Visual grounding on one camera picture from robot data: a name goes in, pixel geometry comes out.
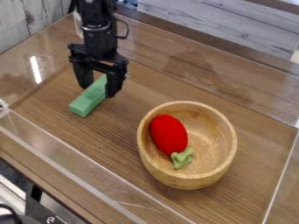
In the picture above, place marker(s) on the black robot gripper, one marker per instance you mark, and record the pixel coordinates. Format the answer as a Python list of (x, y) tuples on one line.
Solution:
[(99, 46)]

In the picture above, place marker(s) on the green rectangular block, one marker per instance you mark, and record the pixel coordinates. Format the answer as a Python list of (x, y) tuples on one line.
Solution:
[(90, 98)]

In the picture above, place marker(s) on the brown wooden bowl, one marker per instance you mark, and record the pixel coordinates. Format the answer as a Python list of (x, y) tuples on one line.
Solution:
[(211, 137)]

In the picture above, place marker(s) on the red plush strawberry toy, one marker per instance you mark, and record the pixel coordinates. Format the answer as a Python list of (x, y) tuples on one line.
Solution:
[(171, 139)]

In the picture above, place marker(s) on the black metal table leg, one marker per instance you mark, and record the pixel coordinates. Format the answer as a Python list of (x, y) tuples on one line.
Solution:
[(42, 207)]

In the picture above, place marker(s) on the clear acrylic tray wall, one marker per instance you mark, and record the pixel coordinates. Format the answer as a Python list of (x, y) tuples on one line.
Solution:
[(87, 188)]

